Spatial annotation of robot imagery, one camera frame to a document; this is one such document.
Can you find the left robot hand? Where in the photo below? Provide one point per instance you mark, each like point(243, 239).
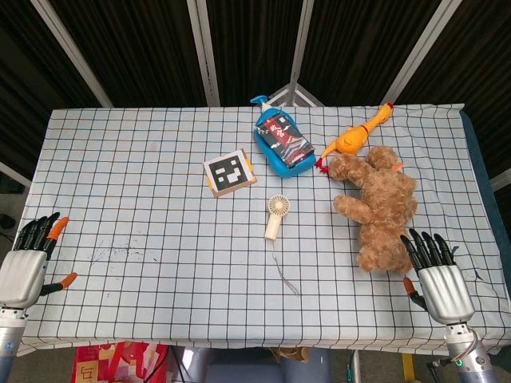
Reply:
point(22, 271)

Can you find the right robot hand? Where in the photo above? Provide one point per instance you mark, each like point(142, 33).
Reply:
point(443, 291)

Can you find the small white handheld fan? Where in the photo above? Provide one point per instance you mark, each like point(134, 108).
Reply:
point(275, 217)

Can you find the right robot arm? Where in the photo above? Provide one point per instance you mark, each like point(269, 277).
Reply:
point(467, 351)

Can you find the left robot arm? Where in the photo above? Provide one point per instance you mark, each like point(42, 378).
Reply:
point(10, 339)

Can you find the brown teddy bear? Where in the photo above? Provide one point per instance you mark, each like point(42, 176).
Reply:
point(379, 207)

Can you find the red patterned bag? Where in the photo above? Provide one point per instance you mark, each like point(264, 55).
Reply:
point(116, 361)

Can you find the yellow rubber chicken toy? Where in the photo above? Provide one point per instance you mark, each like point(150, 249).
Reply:
point(353, 137)

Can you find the blue checkered tablecloth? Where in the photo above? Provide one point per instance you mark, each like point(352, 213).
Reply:
point(199, 247)

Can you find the blue pump soap bottle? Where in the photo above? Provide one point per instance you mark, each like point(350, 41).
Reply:
point(279, 155)

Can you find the dark printed packet box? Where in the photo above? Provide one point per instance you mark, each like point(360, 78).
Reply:
point(284, 139)

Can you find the cardboard fiducial marker card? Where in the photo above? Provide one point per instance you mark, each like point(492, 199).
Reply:
point(228, 172)

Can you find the white frame post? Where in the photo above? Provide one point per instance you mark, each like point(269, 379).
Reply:
point(419, 50)
point(204, 52)
point(297, 44)
point(70, 48)

